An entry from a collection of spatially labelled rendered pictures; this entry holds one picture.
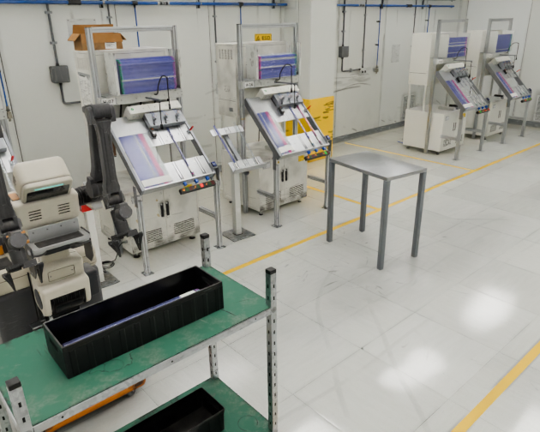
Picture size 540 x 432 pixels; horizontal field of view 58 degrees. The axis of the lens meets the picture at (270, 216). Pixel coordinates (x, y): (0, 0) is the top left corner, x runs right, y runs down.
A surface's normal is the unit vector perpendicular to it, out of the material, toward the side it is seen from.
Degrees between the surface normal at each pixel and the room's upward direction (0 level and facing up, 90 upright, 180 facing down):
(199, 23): 90
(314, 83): 90
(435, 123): 90
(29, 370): 0
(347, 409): 0
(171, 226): 90
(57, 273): 98
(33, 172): 43
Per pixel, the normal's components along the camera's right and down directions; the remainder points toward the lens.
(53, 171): 0.44, -0.50
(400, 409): -0.01, -0.93
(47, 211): 0.65, 0.40
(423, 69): -0.75, 0.26
